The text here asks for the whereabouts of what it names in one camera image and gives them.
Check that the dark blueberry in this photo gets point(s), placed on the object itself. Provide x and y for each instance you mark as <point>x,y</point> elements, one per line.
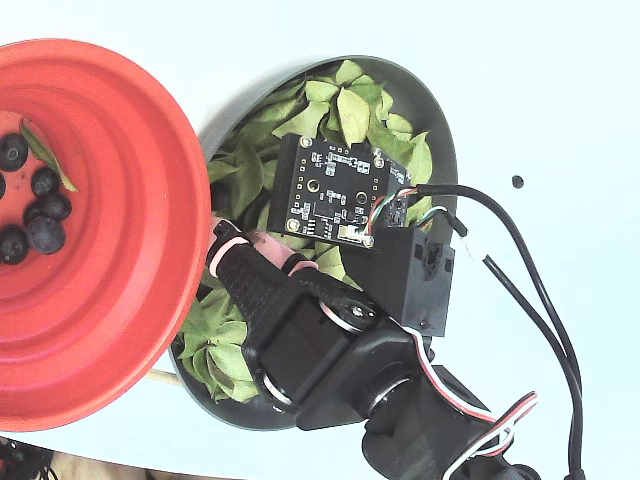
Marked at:
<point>220,197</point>
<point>31,212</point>
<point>13,245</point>
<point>55,206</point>
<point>2,185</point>
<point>44,181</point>
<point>46,234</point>
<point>12,151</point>

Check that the small dark circuit board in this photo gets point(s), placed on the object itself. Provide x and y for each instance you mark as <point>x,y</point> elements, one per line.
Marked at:
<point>400,205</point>

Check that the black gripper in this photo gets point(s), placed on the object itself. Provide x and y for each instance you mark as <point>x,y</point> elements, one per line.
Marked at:
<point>295,345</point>

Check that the pile of green leaves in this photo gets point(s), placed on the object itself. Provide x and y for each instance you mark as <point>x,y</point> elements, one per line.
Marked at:
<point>350,110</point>

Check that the red collapsible ribbed cup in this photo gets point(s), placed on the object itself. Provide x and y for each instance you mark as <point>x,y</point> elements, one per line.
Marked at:
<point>125,250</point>

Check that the small black table knob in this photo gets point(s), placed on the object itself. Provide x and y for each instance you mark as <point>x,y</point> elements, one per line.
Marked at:
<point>518,181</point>

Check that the narrow green leaf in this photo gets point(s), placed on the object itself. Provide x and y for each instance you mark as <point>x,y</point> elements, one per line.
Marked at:
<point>45,154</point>

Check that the beige speckled rug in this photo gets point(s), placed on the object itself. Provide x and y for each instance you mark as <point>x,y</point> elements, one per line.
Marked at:
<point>100,470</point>

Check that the black printed camera mount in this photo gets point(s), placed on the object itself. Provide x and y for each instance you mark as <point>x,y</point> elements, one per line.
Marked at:
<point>420,280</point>

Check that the dark grey round bowl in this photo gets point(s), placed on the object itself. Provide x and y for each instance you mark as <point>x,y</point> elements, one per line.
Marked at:
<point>435,130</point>

